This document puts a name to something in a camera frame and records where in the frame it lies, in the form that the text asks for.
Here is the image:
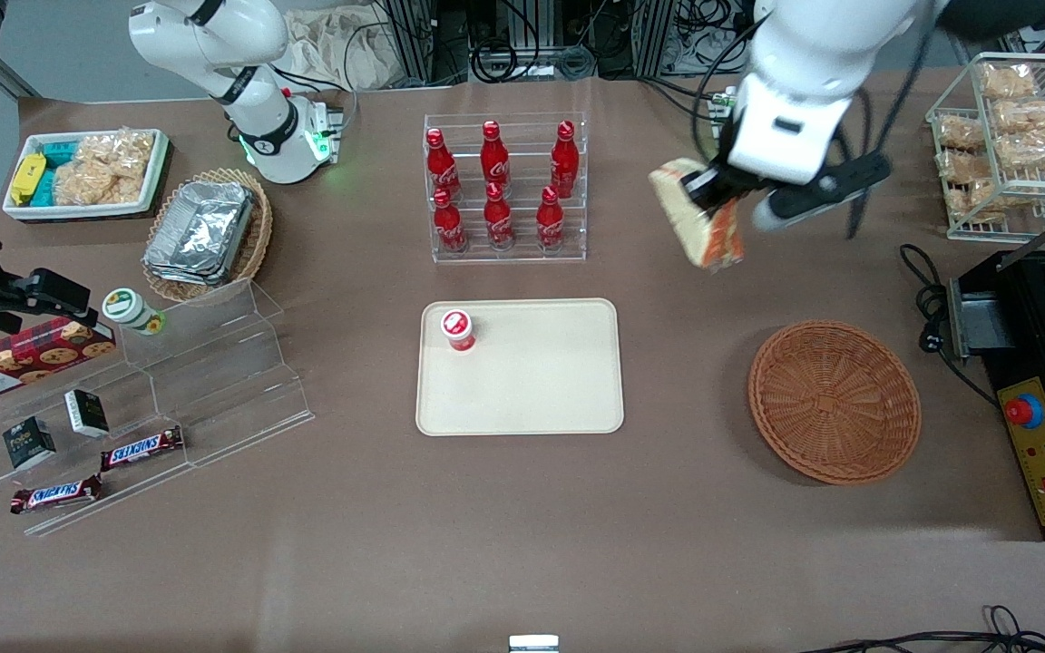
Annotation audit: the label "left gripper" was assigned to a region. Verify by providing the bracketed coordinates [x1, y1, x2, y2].
[681, 109, 765, 221]

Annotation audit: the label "triangular sandwich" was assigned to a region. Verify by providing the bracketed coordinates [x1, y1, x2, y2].
[649, 158, 747, 271]

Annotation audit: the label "round brown wicker basket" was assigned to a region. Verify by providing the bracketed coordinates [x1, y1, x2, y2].
[747, 319, 923, 486]

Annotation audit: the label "beige plastic tray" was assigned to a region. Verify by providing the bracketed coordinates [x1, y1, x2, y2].
[415, 297, 625, 437]

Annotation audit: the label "oval wicker basket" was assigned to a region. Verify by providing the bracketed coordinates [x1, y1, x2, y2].
[142, 168, 274, 305]

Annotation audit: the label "yellow snack packet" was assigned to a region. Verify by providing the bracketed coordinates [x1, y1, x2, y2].
[11, 152, 48, 206]

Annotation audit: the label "white rectangular plastic bin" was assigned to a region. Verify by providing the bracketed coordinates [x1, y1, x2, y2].
[2, 128, 170, 222]

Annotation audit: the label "red tartan cookie box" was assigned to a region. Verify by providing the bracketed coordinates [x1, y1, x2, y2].
[0, 317, 117, 405]

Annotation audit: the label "red cola bottle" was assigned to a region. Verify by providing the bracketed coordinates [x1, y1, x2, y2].
[483, 182, 515, 250]
[481, 120, 511, 190]
[536, 186, 565, 252]
[551, 121, 580, 199]
[432, 188, 468, 254]
[425, 127, 462, 199]

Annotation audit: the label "clear bag of crackers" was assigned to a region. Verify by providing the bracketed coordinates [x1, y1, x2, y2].
[53, 127, 158, 208]

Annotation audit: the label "white green lidded jar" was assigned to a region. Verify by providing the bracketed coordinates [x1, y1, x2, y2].
[103, 288, 167, 336]

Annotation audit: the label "clear acrylic bottle rack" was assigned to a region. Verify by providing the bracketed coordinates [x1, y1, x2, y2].
[423, 112, 589, 265]

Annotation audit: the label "small black carton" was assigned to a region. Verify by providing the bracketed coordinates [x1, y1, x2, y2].
[2, 415, 57, 471]
[64, 389, 111, 439]

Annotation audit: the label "stack of foil containers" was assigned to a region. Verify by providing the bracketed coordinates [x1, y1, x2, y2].
[143, 180, 256, 287]

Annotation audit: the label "bagged fried snack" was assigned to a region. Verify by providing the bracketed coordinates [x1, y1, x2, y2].
[976, 62, 1040, 101]
[991, 98, 1045, 137]
[935, 115, 986, 152]
[951, 181, 1006, 224]
[994, 132, 1045, 175]
[938, 150, 995, 187]

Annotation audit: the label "snickers chocolate bar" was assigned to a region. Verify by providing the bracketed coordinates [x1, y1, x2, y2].
[10, 474, 103, 515]
[100, 425, 185, 473]

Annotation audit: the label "red lidded small cup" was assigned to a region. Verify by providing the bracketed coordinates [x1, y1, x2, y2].
[439, 308, 476, 353]

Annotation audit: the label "clear acrylic stepped shelf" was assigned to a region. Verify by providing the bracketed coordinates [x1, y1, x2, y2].
[0, 277, 316, 538]

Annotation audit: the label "black machine with yellow panel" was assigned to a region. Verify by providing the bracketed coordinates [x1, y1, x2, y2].
[944, 195, 1045, 542]

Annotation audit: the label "beige crumpled cloth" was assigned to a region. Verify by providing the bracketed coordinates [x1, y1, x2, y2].
[282, 7, 407, 92]

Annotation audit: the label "black arm base cables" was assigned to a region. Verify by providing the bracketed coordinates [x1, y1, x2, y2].
[639, 74, 725, 124]

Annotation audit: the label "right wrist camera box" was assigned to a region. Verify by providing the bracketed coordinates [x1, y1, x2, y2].
[0, 268, 93, 359]

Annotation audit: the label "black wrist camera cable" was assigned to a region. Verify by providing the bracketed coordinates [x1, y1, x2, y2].
[835, 0, 936, 241]

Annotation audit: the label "black cable bundle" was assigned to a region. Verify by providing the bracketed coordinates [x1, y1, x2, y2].
[471, 36, 598, 83]

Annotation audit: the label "black power cable with plug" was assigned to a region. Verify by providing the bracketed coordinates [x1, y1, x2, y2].
[900, 243, 1000, 406]

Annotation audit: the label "black floor cable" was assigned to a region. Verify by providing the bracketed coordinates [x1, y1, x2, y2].
[799, 605, 1045, 653]

